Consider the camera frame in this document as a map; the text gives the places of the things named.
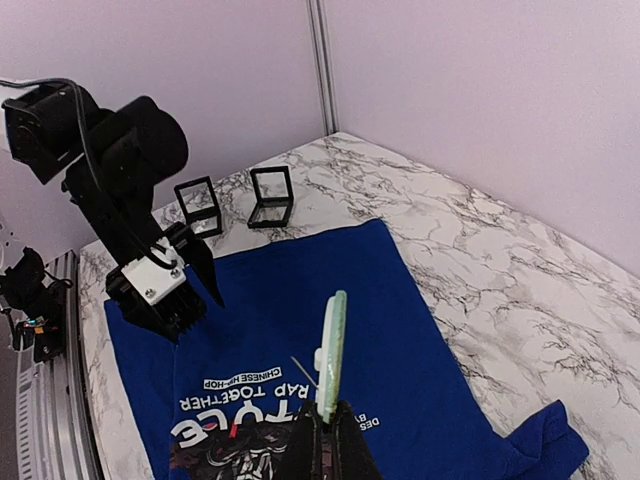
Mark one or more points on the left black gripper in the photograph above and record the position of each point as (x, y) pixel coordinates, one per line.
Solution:
(169, 255)

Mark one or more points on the round green-rimmed brooch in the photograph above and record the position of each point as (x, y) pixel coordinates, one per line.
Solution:
(328, 357)

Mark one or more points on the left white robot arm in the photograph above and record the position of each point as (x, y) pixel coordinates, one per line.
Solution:
(111, 162)

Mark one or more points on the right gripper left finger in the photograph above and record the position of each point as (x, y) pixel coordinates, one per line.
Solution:
(302, 459)

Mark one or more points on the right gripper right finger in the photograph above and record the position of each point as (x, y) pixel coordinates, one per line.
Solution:
(351, 456)

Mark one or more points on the black display box with brooch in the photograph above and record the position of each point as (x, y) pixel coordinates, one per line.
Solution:
(200, 207)

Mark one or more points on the left aluminium frame post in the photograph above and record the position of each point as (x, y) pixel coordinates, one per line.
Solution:
(322, 55)

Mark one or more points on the front aluminium rail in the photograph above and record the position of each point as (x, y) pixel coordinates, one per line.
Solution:
(55, 435)

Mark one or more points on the blue panda t-shirt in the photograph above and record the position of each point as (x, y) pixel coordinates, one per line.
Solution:
(221, 402)

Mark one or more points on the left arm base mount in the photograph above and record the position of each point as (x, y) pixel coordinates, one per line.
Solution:
(34, 303)

